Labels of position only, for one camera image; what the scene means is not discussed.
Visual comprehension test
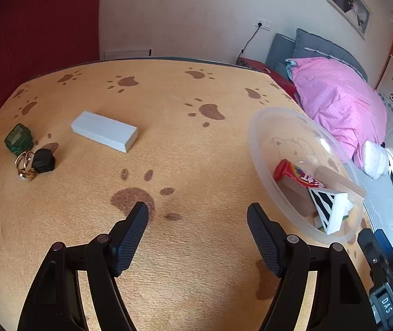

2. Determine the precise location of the grey pillow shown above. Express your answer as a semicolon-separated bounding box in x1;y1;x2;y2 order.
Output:
264;28;368;81

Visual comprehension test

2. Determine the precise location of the grey mattress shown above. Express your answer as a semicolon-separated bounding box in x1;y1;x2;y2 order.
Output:
350;169;393;245

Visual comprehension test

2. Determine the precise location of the white dotted pillow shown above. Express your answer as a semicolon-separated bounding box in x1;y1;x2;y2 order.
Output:
360;141;390;180

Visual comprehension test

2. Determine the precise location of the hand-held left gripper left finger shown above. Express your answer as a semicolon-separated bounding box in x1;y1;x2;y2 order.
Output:
17;202;149;331

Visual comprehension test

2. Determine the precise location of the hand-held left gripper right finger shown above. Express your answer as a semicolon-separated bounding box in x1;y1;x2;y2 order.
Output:
247;203;378;331

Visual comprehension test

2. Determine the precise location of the black power cable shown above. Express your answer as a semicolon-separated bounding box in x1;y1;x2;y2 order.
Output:
238;24;262;63

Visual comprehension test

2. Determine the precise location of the clear plastic bowl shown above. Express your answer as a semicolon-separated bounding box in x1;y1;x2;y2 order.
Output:
248;107;364;245

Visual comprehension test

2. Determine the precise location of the teal pillow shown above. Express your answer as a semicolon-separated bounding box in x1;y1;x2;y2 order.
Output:
284;58;298;78

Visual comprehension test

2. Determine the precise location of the framed wall picture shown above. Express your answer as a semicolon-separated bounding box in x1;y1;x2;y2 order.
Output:
326;0;373;39

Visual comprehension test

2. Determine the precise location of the zebra striped white block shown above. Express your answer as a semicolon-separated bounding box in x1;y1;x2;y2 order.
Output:
307;186;352;235

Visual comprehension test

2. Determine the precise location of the gold key ring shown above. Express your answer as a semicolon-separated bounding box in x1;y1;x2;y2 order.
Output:
15;151;36;181

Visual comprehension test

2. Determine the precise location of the brown wooden block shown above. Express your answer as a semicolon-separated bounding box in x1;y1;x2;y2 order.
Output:
315;165;366;201
281;176;316;214

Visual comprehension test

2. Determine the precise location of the white rectangular block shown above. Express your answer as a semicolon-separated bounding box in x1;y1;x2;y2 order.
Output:
71;111;139;153

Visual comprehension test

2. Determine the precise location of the red candy tube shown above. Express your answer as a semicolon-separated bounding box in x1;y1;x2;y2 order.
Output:
274;159;331;190

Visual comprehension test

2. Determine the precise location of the black key fob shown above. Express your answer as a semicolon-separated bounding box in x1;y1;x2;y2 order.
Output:
32;148;56;173

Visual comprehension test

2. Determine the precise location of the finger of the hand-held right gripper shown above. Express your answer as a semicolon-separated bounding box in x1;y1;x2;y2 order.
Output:
357;228;393;283

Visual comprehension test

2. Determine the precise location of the pink dotted duvet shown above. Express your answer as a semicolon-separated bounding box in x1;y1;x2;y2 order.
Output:
286;58;388;169

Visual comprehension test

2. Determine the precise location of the green transparent key tag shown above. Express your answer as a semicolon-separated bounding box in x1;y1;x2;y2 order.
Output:
5;123;33;154

